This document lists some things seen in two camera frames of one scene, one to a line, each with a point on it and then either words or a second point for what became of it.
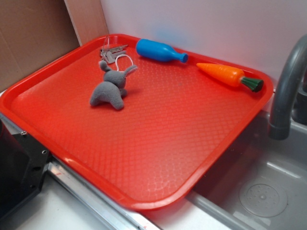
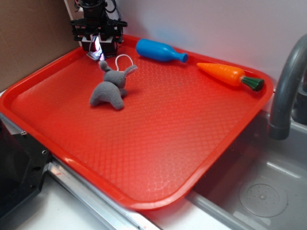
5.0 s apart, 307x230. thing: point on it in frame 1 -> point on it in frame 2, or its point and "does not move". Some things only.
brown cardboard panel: [32, 31] does not move
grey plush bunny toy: [113, 87] does not move
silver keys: [110, 55] -> [96, 51]
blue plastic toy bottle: [152, 50] does not move
